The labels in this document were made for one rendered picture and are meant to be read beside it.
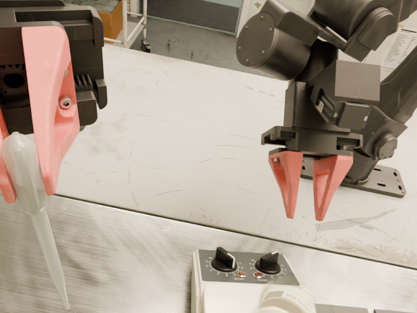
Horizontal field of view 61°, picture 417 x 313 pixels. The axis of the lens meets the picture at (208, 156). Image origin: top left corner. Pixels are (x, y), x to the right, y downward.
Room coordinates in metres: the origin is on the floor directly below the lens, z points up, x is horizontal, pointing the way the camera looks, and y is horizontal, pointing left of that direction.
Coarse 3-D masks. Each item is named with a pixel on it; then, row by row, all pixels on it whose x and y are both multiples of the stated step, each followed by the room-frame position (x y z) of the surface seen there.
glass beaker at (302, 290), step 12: (276, 276) 0.16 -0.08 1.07; (288, 276) 0.16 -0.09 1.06; (300, 276) 0.17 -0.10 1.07; (264, 288) 0.15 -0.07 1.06; (276, 288) 0.16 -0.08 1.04; (288, 288) 0.16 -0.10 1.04; (300, 288) 0.16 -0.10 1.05; (312, 288) 0.16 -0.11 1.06; (300, 300) 0.16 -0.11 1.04; (312, 300) 0.16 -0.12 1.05; (324, 300) 0.15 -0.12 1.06; (252, 312) 0.14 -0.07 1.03; (312, 312) 0.15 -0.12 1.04; (324, 312) 0.14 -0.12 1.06
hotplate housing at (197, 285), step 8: (192, 256) 0.25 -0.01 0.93; (192, 264) 0.24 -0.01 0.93; (192, 272) 0.23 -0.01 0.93; (200, 272) 0.21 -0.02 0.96; (192, 280) 0.21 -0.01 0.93; (200, 280) 0.20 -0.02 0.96; (192, 288) 0.20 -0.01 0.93; (200, 288) 0.19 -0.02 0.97; (192, 296) 0.19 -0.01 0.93; (200, 296) 0.18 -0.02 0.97; (192, 304) 0.18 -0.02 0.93; (200, 304) 0.17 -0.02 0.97; (192, 312) 0.17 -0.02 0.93; (200, 312) 0.16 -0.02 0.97
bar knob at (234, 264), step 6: (216, 252) 0.24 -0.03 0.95; (222, 252) 0.24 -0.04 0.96; (228, 252) 0.24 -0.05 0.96; (216, 258) 0.24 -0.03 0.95; (222, 258) 0.23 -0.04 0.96; (228, 258) 0.23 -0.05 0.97; (234, 258) 0.23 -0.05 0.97; (216, 264) 0.23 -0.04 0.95; (222, 264) 0.23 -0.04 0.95; (228, 264) 0.23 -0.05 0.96; (234, 264) 0.23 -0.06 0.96; (222, 270) 0.22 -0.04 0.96; (228, 270) 0.22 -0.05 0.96; (234, 270) 0.22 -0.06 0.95
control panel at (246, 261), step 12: (204, 252) 0.25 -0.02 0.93; (240, 252) 0.27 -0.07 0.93; (204, 264) 0.23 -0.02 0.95; (240, 264) 0.24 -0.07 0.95; (252, 264) 0.24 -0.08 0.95; (288, 264) 0.25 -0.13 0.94; (204, 276) 0.20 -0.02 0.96; (216, 276) 0.21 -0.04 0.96; (228, 276) 0.21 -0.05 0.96; (240, 276) 0.21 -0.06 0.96; (252, 276) 0.22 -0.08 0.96; (264, 276) 0.22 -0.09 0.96
